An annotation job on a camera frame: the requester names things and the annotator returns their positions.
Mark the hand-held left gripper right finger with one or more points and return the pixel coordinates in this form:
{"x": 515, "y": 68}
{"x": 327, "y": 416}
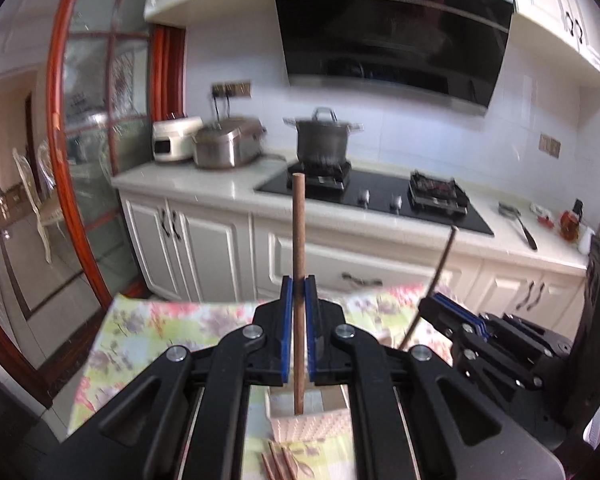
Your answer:
{"x": 310, "y": 332}

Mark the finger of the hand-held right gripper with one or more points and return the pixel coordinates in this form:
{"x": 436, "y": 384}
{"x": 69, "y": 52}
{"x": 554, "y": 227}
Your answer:
{"x": 442, "y": 321}
{"x": 460, "y": 312}

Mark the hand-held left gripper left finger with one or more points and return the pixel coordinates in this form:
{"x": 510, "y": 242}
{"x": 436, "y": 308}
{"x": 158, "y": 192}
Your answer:
{"x": 286, "y": 332}

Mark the brown wooden chopstick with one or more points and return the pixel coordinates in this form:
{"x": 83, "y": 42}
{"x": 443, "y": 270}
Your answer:
{"x": 277, "y": 465}
{"x": 290, "y": 465}
{"x": 443, "y": 260}
{"x": 298, "y": 220}
{"x": 267, "y": 467}

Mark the white plastic utensil basket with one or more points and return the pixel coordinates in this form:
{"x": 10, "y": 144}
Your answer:
{"x": 320, "y": 427}

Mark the metal ladle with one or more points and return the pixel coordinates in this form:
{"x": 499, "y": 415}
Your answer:
{"x": 525, "y": 232}

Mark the white base cabinet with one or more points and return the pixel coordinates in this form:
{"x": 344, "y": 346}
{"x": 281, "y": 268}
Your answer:
{"x": 215, "y": 250}

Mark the small white jar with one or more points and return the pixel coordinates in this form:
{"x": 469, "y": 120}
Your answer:
{"x": 586, "y": 240}

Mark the red and white dish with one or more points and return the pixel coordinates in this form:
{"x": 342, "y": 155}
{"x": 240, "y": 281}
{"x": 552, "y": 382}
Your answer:
{"x": 544, "y": 217}

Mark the amber glass bottle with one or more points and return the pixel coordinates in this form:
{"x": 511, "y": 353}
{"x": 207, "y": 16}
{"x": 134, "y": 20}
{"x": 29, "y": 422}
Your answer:
{"x": 570, "y": 225}

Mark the floral tablecloth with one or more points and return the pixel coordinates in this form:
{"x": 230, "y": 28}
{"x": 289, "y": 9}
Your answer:
{"x": 145, "y": 330}

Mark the black glass gas cooktop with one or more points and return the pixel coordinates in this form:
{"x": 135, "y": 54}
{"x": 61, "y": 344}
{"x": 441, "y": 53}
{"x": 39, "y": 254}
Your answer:
{"x": 380, "y": 185}

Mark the grey lidded cooking pot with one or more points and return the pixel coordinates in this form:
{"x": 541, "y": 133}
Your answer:
{"x": 322, "y": 142}

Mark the silver rice cooker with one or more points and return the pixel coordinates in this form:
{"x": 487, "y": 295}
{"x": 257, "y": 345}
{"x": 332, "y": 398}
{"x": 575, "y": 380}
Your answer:
{"x": 225, "y": 147}

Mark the white rice cooker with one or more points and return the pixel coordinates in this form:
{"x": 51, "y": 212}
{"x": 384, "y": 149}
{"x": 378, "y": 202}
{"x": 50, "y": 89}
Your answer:
{"x": 172, "y": 140}

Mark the white dining chair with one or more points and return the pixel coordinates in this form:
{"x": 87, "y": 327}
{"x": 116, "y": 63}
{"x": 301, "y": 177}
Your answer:
{"x": 42, "y": 215}

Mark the black range hood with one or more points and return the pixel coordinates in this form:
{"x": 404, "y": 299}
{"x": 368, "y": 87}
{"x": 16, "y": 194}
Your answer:
{"x": 380, "y": 35}

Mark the wooden glass sliding door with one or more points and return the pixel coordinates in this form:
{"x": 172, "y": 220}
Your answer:
{"x": 55, "y": 110}

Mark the small brass wall socket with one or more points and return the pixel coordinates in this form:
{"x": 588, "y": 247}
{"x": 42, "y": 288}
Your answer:
{"x": 550, "y": 145}

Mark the brass wall socket strip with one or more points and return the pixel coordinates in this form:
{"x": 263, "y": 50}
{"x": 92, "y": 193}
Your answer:
{"x": 237, "y": 90}

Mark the red-brown wooden door frame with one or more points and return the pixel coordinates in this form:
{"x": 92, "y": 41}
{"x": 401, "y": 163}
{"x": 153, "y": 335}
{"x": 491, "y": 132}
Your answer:
{"x": 10, "y": 355}

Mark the white wall cabinet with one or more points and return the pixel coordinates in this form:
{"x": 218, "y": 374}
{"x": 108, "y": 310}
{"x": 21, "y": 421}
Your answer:
{"x": 555, "y": 5}

